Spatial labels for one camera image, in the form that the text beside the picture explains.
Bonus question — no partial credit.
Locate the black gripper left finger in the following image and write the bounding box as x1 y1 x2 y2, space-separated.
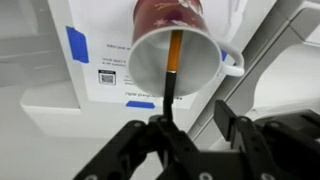
73 114 202 180

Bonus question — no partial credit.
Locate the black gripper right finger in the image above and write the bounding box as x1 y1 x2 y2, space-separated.
214 99 320 180

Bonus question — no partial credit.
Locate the orange and black pen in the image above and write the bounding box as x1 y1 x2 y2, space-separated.
162 29 185 123

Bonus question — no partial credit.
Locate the red mug with white inside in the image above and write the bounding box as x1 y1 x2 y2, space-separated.
127 0 246 98

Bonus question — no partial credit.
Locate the blue tape strip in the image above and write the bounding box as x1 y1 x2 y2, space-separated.
125 100 157 110
220 49 229 62
65 25 90 65

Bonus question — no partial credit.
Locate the white printer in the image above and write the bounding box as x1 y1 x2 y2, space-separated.
19 0 320 152

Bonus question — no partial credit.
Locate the white printed paper sheet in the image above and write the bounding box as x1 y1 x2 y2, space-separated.
68 0 250 111

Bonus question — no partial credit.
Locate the white moulded plastic bin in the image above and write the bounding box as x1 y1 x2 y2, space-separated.
0 0 68 88

